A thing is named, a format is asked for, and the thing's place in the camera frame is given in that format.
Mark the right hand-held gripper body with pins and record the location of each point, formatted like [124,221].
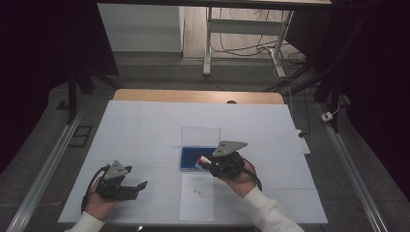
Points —
[227,166]

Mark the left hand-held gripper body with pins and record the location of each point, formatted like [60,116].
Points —
[114,190]

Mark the red and white stamp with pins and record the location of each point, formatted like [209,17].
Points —
[202,162]

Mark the blue ink pad clear-lid case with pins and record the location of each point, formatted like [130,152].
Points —
[191,154]

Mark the person's left hand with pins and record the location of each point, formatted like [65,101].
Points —
[98,208]

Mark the person's right hand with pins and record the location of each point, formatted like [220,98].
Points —
[245,183]

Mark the large white table cover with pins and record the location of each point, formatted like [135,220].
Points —
[145,135]

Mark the small white paper sheet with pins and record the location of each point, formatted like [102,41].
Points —
[197,206]

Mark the black plug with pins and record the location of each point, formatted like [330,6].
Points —
[301,134]

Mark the black stand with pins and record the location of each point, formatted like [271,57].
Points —
[72,96]

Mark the small white power adapter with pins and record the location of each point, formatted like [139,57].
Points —
[327,116]

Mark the black curtain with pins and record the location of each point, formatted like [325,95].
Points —
[38,64]
[370,80]

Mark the black floor frame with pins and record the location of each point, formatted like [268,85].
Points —
[80,136]

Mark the metal floor rail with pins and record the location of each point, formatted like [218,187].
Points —
[48,167]
[351,174]

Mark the white desk frame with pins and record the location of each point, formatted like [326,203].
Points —
[245,26]

